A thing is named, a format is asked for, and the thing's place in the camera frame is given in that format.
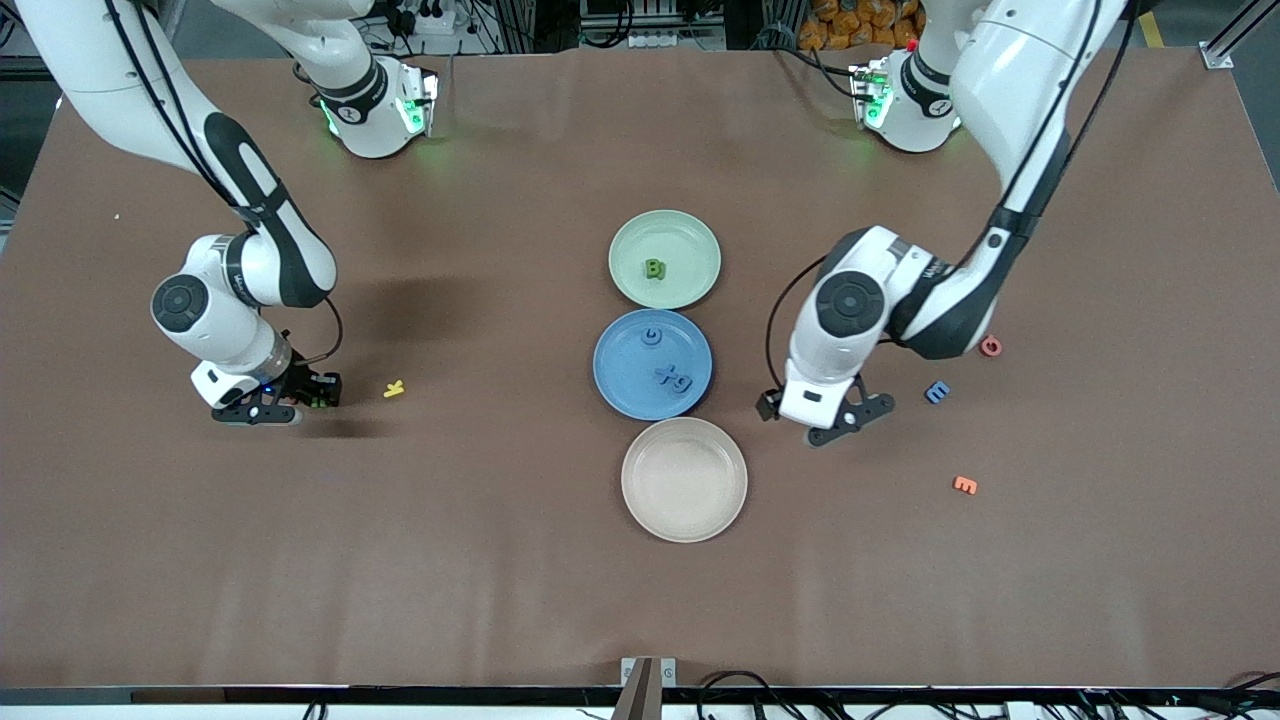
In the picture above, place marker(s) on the brown post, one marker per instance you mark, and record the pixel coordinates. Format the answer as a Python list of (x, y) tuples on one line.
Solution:
[(640, 695)]

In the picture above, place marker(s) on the blue plate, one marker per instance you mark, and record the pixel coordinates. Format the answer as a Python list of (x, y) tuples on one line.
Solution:
[(625, 375)]

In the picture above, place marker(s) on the white power strip with plugs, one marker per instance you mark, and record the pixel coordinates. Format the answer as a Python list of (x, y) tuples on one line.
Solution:
[(435, 22)]

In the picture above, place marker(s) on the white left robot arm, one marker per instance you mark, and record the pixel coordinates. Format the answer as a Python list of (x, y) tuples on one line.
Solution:
[(1020, 80)]

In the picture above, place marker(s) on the blue foam lowercase g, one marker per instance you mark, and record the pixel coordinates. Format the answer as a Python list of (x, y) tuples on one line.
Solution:
[(683, 385)]

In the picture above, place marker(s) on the orange foam letter E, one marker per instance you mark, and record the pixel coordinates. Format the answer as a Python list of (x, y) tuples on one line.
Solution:
[(965, 485)]

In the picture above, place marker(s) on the blue foam letter E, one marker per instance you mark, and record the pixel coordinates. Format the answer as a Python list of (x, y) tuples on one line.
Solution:
[(937, 391)]

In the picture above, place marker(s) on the beige plate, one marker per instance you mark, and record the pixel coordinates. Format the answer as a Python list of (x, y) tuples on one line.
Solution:
[(684, 480)]

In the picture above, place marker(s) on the grey metal bracket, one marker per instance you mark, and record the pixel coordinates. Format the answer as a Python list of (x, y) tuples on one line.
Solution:
[(668, 672)]

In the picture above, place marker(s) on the blue foam letter X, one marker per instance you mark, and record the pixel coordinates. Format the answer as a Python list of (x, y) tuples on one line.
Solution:
[(664, 373)]

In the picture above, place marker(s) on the red foam letter G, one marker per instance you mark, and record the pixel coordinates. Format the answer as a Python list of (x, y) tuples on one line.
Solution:
[(992, 348)]

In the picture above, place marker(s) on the pale green plate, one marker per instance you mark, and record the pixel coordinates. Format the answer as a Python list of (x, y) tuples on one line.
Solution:
[(690, 245)]

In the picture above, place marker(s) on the green foam letter B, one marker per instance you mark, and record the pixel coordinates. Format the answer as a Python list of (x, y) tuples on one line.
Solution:
[(655, 268)]

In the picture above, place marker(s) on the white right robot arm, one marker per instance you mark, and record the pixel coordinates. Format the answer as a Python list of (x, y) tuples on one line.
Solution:
[(100, 70)]

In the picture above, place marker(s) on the brown table cover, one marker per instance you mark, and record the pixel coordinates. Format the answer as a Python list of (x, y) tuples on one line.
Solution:
[(200, 560)]

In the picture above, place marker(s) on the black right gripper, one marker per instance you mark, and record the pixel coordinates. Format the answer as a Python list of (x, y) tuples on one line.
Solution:
[(303, 383)]

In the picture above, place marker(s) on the yellow foam letter K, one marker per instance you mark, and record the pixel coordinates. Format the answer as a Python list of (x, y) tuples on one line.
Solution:
[(394, 388)]

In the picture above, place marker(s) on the pile of orange fruit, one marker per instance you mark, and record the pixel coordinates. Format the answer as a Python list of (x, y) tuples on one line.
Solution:
[(850, 25)]

